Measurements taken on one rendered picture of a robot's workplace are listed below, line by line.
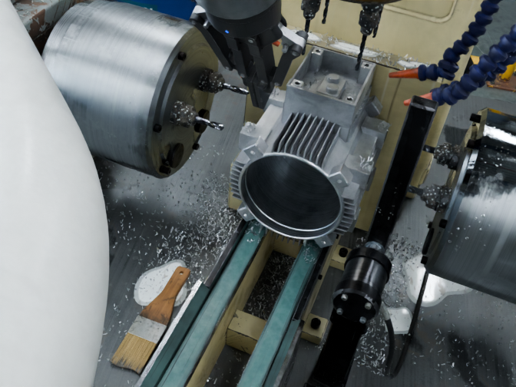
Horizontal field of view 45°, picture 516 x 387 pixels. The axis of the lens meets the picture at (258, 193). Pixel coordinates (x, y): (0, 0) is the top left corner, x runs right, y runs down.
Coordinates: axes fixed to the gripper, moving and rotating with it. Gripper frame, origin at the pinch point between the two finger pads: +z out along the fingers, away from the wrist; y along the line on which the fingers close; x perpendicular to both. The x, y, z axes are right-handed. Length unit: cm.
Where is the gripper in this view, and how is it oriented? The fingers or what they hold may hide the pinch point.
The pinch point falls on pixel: (259, 85)
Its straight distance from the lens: 77.8
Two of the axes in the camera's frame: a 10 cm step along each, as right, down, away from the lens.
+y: -9.2, -3.4, 2.1
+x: -3.8, 8.9, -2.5
